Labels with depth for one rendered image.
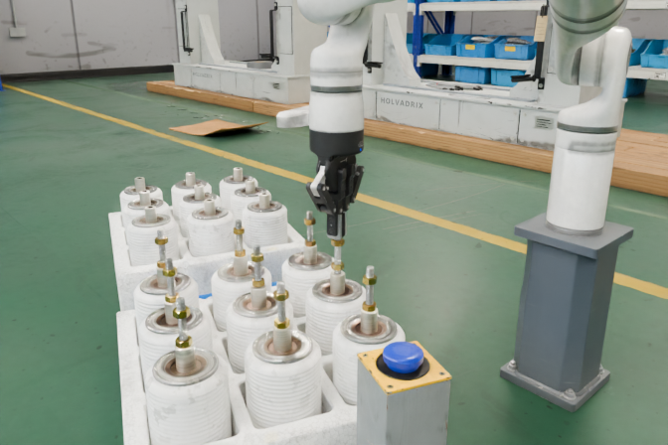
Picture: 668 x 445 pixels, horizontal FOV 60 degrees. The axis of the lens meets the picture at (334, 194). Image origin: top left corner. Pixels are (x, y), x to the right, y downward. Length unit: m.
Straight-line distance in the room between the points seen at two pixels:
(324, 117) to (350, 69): 0.07
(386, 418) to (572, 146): 0.58
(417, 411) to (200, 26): 4.72
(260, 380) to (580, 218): 0.58
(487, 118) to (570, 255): 1.90
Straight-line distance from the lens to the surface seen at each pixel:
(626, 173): 2.52
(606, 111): 0.98
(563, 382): 1.12
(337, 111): 0.76
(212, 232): 1.20
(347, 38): 0.79
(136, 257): 1.21
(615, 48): 0.97
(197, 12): 5.16
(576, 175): 1.00
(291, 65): 3.97
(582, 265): 1.02
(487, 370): 1.19
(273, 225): 1.23
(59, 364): 1.28
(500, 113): 2.83
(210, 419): 0.72
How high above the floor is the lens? 0.64
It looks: 17 degrees down
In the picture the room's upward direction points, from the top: straight up
